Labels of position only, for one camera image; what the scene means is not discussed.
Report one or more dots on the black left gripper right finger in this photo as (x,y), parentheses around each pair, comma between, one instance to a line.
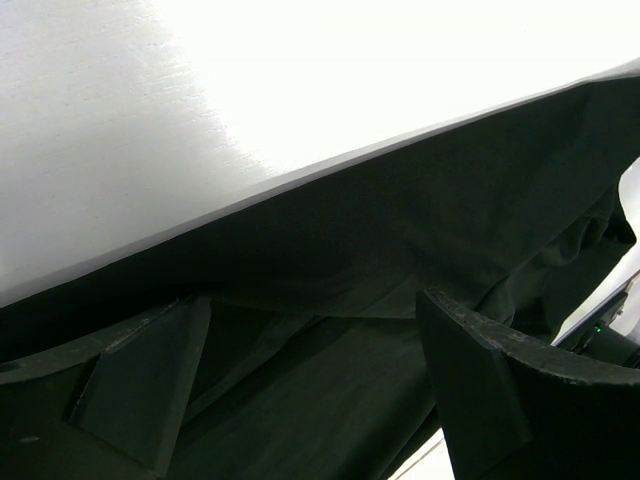
(513,407)

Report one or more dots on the black t-shirt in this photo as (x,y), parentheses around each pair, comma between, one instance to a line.
(313,365)

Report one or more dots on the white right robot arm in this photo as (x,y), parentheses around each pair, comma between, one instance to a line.
(593,336)

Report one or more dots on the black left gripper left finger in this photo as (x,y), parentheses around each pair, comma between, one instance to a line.
(108,405)

